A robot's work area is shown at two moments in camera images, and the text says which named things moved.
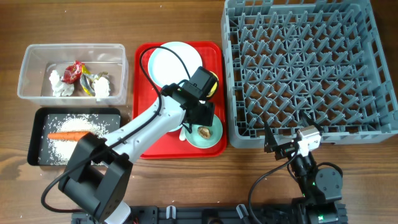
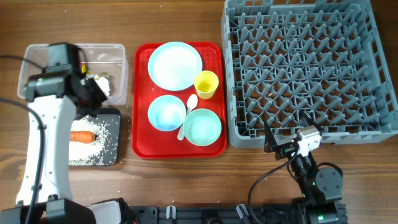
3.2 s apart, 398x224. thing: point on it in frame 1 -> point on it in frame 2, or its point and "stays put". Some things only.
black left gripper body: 201,115 -> 94,92
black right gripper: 271,145 stays put
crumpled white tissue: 102,87 stays put
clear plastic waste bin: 39,60 stays put
